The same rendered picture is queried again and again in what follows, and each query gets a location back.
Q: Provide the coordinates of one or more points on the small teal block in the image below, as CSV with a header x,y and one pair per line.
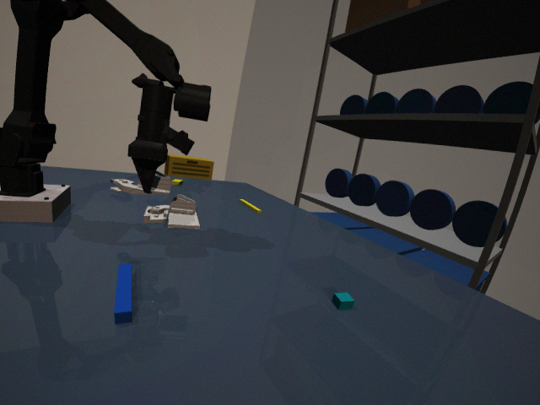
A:
x,y
343,301

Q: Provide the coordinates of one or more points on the blue rectangular block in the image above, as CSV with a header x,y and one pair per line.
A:
x,y
123,303

